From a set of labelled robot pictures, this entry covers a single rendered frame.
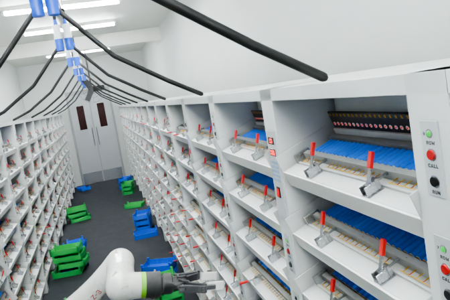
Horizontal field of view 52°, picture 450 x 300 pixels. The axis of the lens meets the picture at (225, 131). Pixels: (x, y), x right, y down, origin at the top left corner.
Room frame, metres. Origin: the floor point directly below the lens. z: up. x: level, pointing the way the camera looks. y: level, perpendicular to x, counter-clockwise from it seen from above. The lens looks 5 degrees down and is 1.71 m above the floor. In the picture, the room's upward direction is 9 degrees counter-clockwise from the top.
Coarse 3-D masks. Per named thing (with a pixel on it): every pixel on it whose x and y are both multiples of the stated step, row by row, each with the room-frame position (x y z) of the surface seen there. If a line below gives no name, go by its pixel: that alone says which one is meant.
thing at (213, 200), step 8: (208, 192) 2.70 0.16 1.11; (216, 192) 2.67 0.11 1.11; (200, 200) 2.69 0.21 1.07; (208, 200) 2.65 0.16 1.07; (216, 200) 2.58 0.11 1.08; (224, 200) 2.43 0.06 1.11; (208, 208) 2.52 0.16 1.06; (216, 208) 2.45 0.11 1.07; (224, 208) 2.38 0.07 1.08; (216, 216) 2.36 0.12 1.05; (224, 216) 2.27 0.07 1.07; (224, 224) 2.22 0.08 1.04
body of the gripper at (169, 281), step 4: (164, 276) 1.61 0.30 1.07; (168, 276) 1.62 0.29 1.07; (172, 276) 1.62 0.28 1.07; (164, 280) 1.60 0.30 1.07; (168, 280) 1.60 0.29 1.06; (172, 280) 1.61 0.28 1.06; (176, 280) 1.64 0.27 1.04; (164, 284) 1.59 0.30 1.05; (168, 284) 1.60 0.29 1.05; (172, 284) 1.60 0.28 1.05; (176, 284) 1.60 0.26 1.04; (180, 284) 1.61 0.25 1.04; (184, 284) 1.62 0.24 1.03; (164, 288) 1.59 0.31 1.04; (168, 288) 1.60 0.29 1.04; (172, 288) 1.60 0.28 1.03; (176, 288) 1.60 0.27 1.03; (164, 292) 1.60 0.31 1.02; (168, 292) 1.60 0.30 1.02
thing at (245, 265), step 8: (248, 256) 2.03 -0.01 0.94; (256, 256) 2.03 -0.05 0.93; (240, 264) 2.01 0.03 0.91; (248, 264) 2.02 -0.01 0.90; (248, 272) 1.99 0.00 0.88; (264, 280) 1.86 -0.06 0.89; (256, 288) 1.83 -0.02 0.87; (264, 288) 1.80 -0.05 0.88; (264, 296) 1.75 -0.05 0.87; (272, 296) 1.72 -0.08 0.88
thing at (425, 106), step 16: (416, 80) 0.73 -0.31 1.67; (416, 96) 0.73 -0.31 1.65; (432, 96) 0.70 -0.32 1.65; (448, 96) 0.66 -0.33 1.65; (416, 112) 0.74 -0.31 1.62; (432, 112) 0.70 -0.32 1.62; (448, 112) 0.67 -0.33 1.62; (416, 128) 0.74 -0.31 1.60; (448, 128) 0.67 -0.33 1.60; (416, 144) 0.74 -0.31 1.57; (448, 144) 0.67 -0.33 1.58; (416, 160) 0.75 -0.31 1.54; (448, 160) 0.68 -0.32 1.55; (448, 176) 0.68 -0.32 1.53; (448, 192) 0.69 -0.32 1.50; (432, 208) 0.73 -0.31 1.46; (448, 208) 0.69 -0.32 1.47; (432, 224) 0.73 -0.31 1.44; (448, 224) 0.69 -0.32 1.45; (432, 240) 0.74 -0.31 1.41; (432, 256) 0.74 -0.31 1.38; (432, 272) 0.74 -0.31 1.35; (432, 288) 0.75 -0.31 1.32
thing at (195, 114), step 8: (184, 104) 2.69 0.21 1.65; (192, 104) 2.71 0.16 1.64; (200, 104) 2.72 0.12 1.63; (208, 104) 2.73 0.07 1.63; (184, 112) 2.74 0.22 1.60; (192, 112) 2.70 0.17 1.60; (200, 112) 2.72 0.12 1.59; (208, 112) 2.73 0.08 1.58; (192, 120) 2.70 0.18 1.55; (200, 120) 2.71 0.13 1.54; (192, 128) 2.70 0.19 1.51; (192, 144) 2.70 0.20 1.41; (192, 152) 2.70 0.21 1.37; (200, 152) 2.71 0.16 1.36; (200, 184) 2.70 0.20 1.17; (208, 184) 2.71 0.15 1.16; (200, 192) 2.70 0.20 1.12; (208, 216) 2.70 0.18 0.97; (208, 240) 2.69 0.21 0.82; (216, 248) 2.70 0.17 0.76; (216, 280) 2.70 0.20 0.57
